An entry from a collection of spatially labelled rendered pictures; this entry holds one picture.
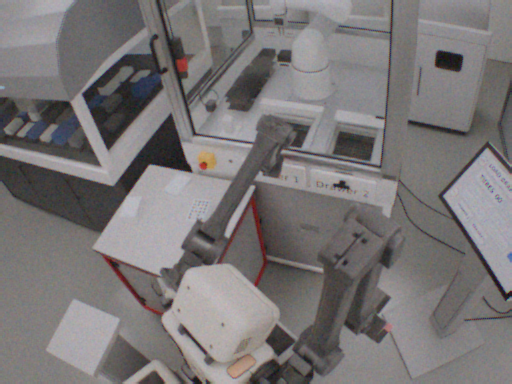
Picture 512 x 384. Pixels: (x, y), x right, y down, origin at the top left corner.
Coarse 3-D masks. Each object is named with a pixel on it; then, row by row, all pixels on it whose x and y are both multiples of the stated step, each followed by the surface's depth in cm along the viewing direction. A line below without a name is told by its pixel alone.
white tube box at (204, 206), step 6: (192, 204) 180; (198, 204) 180; (204, 204) 179; (210, 204) 180; (192, 210) 178; (198, 210) 177; (204, 210) 177; (210, 210) 180; (198, 216) 176; (204, 216) 174; (192, 222) 175
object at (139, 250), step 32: (160, 192) 193; (192, 192) 190; (224, 192) 187; (128, 224) 182; (160, 224) 179; (256, 224) 204; (128, 256) 169; (160, 256) 167; (224, 256) 173; (256, 256) 216; (128, 288) 203; (160, 288) 184
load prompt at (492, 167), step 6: (492, 162) 124; (486, 168) 126; (492, 168) 124; (498, 168) 122; (492, 174) 124; (498, 174) 121; (504, 174) 119; (498, 180) 121; (504, 180) 119; (510, 180) 117; (504, 186) 119; (510, 186) 116; (510, 192) 116; (510, 198) 116
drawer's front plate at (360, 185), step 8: (312, 176) 168; (320, 176) 166; (328, 176) 164; (336, 176) 163; (344, 176) 162; (352, 176) 161; (312, 184) 172; (320, 184) 170; (328, 184) 168; (352, 184) 162; (360, 184) 160; (368, 184) 158; (376, 184) 158; (336, 192) 170; (344, 192) 168; (352, 192) 166; (360, 192) 164
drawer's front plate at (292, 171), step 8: (288, 168) 170; (296, 168) 169; (304, 168) 168; (256, 176) 182; (264, 176) 180; (280, 176) 176; (288, 176) 174; (296, 176) 172; (304, 176) 170; (296, 184) 176; (304, 184) 174
